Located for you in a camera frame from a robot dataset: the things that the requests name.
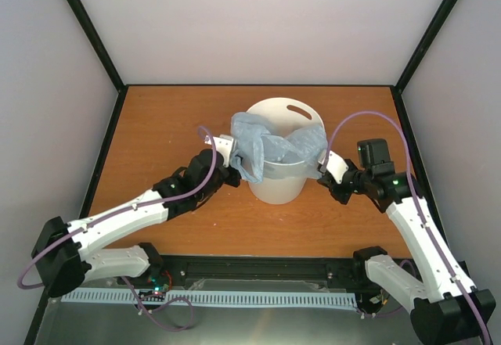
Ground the left black frame post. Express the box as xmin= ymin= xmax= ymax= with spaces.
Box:
xmin=49 ymin=0 xmax=127 ymax=92

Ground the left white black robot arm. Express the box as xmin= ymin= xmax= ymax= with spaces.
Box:
xmin=31 ymin=149 xmax=241 ymax=297

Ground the right black frame post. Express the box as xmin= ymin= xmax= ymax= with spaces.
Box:
xmin=394 ymin=0 xmax=478 ymax=92

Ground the grey metal base plate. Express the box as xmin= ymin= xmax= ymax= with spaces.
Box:
xmin=34 ymin=279 xmax=418 ymax=344

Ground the light blue slotted cable duct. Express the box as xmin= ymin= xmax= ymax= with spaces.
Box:
xmin=61 ymin=288 xmax=357 ymax=311

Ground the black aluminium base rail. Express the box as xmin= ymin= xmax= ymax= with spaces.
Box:
xmin=77 ymin=253 xmax=469 ymax=289

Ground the white plastic trash bin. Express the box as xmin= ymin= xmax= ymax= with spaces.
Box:
xmin=247 ymin=98 xmax=325 ymax=205

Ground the translucent blue trash bag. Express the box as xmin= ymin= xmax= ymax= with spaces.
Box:
xmin=229 ymin=112 xmax=327 ymax=184

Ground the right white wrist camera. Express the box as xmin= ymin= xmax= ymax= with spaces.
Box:
xmin=318 ymin=149 xmax=348 ymax=185

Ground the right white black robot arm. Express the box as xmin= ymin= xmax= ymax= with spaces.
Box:
xmin=318 ymin=139 xmax=496 ymax=344

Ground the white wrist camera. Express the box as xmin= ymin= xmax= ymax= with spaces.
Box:
xmin=204 ymin=135 xmax=236 ymax=167
xmin=318 ymin=149 xmax=348 ymax=185

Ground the black frame post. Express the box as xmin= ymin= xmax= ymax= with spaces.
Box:
xmin=394 ymin=0 xmax=478 ymax=92
xmin=49 ymin=0 xmax=127 ymax=92

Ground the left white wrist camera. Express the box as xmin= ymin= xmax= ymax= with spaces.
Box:
xmin=204 ymin=135 xmax=236 ymax=167

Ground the green lit circuit board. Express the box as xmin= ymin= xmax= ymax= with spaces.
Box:
xmin=149 ymin=275 xmax=172 ymax=295

